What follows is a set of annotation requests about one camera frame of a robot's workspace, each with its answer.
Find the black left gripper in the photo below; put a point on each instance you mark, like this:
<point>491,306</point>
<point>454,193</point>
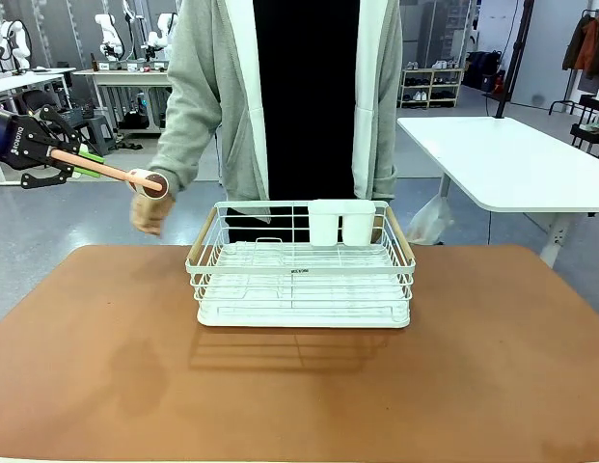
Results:
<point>26,142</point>

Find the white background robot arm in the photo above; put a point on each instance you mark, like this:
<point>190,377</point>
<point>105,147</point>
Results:
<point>17,43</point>
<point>110,36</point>
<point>161,36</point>

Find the person's left forearm grey sleeve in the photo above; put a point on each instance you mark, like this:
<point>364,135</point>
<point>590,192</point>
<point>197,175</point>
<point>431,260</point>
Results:
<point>388,144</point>

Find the person's right forearm grey sleeve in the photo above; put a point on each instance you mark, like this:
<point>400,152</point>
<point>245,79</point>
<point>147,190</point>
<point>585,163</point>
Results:
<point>183,130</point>

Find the person's right hand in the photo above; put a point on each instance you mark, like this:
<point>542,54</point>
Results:
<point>149,214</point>

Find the grey plastic stool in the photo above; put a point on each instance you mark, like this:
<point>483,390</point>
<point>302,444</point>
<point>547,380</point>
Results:
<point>99,135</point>

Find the white background desk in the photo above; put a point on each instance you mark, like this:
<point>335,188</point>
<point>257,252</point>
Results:
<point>24,79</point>

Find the wooden top background table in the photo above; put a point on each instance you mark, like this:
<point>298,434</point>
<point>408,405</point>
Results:
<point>125,73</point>

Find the person's torso grey jacket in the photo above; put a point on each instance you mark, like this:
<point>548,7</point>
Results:
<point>304,96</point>

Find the white plastic cutlery holder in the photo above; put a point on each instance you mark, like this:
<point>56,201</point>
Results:
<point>340,222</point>

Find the white drain tray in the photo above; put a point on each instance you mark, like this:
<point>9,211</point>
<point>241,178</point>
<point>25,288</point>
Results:
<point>304,319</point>

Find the wooden shoe rack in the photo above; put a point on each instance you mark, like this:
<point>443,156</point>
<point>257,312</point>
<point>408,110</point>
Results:
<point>430,87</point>

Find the translucent plastic bag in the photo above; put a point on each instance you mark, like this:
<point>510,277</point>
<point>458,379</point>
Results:
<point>431,222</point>

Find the dark blue backpack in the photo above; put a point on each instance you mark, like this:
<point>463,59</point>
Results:
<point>482,70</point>

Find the large white table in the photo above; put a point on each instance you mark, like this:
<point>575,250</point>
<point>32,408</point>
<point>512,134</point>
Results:
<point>511,159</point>

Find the black slanted stand pole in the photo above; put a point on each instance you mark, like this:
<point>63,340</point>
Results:
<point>513,58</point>

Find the black utility cart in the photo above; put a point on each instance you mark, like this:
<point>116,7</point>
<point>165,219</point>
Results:
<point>590,125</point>

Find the hanging dark jackets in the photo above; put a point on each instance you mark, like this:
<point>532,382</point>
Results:
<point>588,46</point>

